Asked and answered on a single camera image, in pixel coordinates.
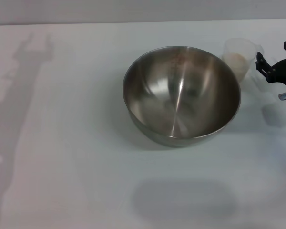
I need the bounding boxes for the white rice grains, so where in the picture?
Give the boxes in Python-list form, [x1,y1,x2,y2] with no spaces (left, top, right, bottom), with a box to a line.
[225,52,250,82]

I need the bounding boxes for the stainless steel mixing bowl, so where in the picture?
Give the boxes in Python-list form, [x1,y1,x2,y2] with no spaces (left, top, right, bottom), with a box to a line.
[122,45,242,148]

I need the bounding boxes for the clear plastic measuring cup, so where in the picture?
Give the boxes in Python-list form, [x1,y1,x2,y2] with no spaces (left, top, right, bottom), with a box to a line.
[222,37,263,83]

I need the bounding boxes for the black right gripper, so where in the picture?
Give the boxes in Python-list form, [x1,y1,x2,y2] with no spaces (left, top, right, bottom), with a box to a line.
[255,41,286,84]

